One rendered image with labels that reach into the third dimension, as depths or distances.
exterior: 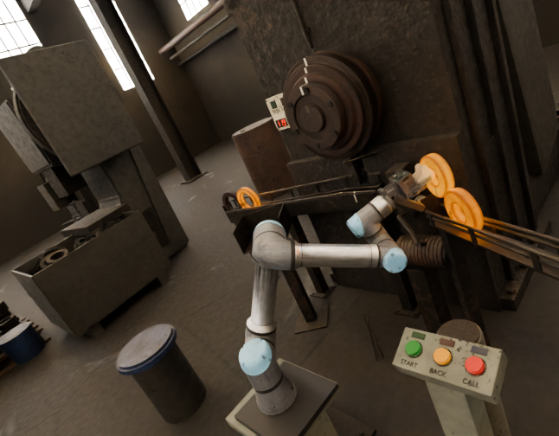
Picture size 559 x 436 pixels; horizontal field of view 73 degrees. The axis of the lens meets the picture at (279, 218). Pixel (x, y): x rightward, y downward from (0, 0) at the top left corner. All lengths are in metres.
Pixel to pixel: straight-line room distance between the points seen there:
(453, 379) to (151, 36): 12.80
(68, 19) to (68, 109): 8.73
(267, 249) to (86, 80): 3.14
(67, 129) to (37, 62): 0.57
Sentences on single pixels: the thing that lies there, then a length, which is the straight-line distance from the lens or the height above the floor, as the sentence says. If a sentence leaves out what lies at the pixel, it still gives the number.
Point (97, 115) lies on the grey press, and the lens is 3.97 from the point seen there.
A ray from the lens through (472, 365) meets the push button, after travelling 1.01.
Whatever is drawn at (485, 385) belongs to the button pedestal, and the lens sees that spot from 1.00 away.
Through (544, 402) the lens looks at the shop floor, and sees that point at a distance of 1.72.
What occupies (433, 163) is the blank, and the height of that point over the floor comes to 0.88.
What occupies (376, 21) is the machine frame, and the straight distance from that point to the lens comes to 1.67.
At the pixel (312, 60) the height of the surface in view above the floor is 1.33.
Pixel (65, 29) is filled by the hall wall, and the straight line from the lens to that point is 12.38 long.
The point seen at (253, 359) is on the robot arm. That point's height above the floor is 0.54.
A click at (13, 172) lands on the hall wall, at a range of 11.22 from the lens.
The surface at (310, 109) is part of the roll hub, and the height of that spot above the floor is 1.16.
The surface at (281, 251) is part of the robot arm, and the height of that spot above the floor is 0.87.
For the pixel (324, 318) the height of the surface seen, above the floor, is 0.01.
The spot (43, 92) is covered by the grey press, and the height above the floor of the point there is 1.96.
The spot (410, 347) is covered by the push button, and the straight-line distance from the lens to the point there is 1.07.
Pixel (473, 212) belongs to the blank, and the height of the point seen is 0.74.
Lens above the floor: 1.35
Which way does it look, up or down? 20 degrees down
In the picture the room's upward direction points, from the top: 25 degrees counter-clockwise
